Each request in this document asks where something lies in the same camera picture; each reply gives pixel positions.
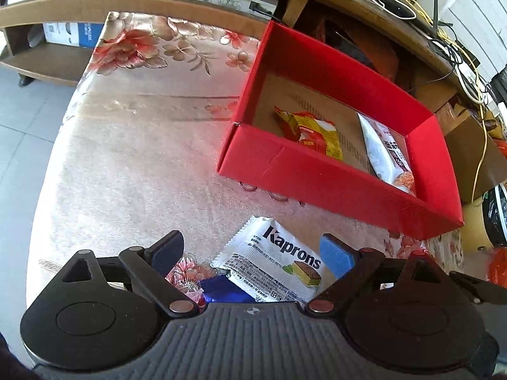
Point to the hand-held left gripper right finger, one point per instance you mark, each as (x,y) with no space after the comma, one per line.
(336,255)

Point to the orange plastic bag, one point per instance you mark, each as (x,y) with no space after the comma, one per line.
(499,269)

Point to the orange red plastic item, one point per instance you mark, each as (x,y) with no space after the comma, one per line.
(500,146)

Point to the red cardboard box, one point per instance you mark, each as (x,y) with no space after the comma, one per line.
(317,178)

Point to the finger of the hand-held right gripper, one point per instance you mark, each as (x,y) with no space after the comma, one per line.
(483,289)

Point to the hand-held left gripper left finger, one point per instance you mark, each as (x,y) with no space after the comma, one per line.
(168,255)

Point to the white power strip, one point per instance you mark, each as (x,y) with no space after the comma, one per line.
(469,81)

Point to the stack of white panels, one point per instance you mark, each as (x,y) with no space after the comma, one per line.
(487,16)

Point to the white orange snack packet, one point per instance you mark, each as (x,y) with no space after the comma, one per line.
(380,154)

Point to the blue white carton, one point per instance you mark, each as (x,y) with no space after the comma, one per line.
(71,33)

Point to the yellow red snack packet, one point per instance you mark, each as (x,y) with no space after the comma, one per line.
(313,130)

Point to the brown cardboard box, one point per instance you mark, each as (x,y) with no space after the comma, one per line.
(463,154)

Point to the wooden TV stand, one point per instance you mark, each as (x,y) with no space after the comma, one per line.
(119,6)

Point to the white wafer snack packet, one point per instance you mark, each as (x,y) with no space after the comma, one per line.
(269,253)

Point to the blue snack packet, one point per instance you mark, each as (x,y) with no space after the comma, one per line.
(222,291)

